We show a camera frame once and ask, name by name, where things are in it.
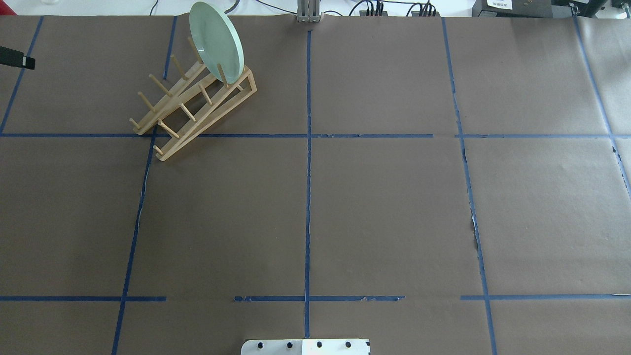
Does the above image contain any wooden plate rack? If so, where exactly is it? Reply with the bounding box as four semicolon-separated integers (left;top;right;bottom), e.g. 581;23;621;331
129;55;257;161

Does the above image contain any grey aluminium post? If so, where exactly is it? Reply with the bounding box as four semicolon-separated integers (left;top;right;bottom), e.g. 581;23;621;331
296;0;321;23

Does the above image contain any light green round plate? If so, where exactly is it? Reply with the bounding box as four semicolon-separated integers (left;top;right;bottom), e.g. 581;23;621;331
189;1;245;85

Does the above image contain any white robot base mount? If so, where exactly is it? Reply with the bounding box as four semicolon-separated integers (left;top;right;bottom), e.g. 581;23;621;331
241;338;371;355

